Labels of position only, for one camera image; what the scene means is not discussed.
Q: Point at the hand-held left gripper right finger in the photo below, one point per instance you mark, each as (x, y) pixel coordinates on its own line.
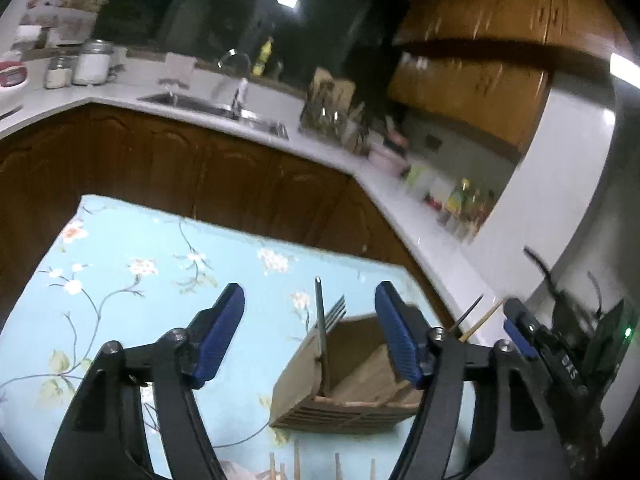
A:
(395, 330)

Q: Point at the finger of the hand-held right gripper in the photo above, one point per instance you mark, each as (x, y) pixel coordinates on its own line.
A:
(515, 332)

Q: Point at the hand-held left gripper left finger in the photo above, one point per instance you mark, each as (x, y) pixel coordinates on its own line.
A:
(222, 330)

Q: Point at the light wooden chopstick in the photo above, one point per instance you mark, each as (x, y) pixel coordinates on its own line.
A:
(274, 467)
(298, 460)
(482, 321)
(372, 470)

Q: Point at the dark wooden chopstick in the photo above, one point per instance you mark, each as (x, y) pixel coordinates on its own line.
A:
(467, 313)

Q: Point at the metal fork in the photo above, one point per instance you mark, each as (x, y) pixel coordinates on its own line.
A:
(336, 312)

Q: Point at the wooden utensil holder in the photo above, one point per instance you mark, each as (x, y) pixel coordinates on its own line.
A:
(300, 385)

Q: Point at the floral blue tablecloth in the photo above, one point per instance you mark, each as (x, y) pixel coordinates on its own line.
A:
(125, 310)

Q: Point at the cooking oil bottle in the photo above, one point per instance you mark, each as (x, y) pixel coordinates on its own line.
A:
(460, 202)
(482, 210)

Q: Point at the seasoning containers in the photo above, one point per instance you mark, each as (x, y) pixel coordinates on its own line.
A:
(425, 182)

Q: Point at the brown lower kitchen cabinets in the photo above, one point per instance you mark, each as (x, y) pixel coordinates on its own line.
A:
(225, 175)

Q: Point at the grey range hood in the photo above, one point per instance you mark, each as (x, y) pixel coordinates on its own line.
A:
(565, 170)

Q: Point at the pink bowl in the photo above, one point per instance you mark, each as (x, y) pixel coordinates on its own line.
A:
(387, 155)

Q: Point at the steel kitchen sink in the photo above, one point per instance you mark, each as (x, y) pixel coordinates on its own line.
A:
(200, 102)

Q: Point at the cutting board rack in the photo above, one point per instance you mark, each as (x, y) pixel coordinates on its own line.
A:
(327, 105)

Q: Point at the white tap filter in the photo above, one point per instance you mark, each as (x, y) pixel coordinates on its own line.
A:
(241, 92)

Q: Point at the hanging dish towel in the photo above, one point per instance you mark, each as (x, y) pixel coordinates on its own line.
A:
(177, 67)

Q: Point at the curved steel faucet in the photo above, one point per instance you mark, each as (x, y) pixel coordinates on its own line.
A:
(232, 56)

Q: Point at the yellow dish soap bottle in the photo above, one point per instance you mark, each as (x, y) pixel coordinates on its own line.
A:
(262, 57)

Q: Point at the white cooking pot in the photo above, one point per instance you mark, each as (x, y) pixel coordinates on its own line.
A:
(92, 65)

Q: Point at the glass jar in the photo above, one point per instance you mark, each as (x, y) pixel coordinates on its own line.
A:
(59, 74)

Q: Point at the wooden upper cabinets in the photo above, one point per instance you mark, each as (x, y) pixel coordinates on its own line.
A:
(490, 15)

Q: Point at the dark kitchen window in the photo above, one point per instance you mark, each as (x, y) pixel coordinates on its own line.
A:
(210, 5)

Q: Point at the white and red rice cooker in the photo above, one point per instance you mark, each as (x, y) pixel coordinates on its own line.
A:
(10, 74)

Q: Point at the small wall socket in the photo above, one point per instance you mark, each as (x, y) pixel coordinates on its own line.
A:
(433, 143)

